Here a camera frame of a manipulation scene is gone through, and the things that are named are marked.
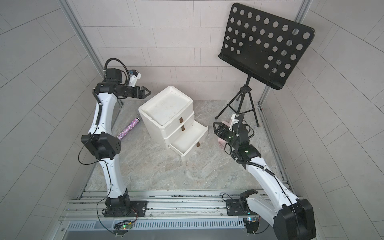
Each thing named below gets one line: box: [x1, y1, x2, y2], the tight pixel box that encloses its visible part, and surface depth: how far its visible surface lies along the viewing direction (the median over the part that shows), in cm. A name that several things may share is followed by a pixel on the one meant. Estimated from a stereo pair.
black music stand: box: [214, 2, 316, 128], surface depth 67 cm
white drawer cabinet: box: [138, 86, 208, 162], surface depth 86 cm
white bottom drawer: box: [168, 120, 209, 162], surface depth 93 cm
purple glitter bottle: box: [116, 117, 140, 141], surface depth 101 cm
